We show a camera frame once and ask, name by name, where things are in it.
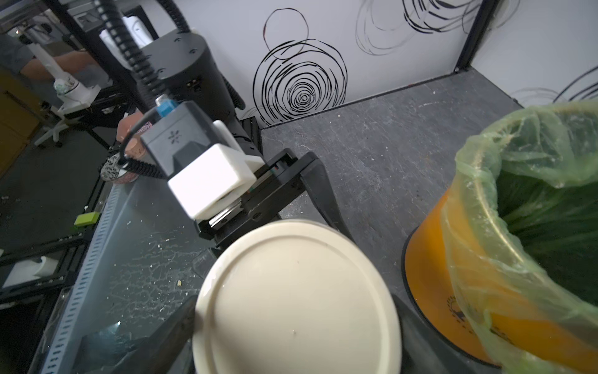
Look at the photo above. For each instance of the cream jar lid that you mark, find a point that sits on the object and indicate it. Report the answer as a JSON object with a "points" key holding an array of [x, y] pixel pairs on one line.
{"points": [[295, 296]]}

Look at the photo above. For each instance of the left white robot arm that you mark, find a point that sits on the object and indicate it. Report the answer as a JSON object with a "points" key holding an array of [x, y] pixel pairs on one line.
{"points": [[178, 66]]}

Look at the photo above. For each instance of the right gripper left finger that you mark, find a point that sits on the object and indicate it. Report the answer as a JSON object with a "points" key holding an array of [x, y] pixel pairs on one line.
{"points": [[160, 350]]}

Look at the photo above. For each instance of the yellow trash bin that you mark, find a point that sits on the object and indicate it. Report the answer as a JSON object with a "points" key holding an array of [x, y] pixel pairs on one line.
{"points": [[448, 290]]}

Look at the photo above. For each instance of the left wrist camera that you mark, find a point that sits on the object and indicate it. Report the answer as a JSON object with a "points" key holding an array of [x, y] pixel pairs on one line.
{"points": [[206, 168]]}

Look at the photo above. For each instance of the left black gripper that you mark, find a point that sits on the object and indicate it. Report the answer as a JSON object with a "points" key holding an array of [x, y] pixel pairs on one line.
{"points": [[280, 181]]}

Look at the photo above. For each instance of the green plastic bin liner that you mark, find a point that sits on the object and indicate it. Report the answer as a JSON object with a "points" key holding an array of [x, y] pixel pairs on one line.
{"points": [[520, 232]]}

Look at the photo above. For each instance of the white slotted cable duct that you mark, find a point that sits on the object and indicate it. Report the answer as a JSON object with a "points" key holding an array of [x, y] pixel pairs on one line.
{"points": [[65, 338]]}

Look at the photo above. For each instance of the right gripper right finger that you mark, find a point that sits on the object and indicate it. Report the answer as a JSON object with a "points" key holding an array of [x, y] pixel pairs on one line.
{"points": [[422, 351]]}

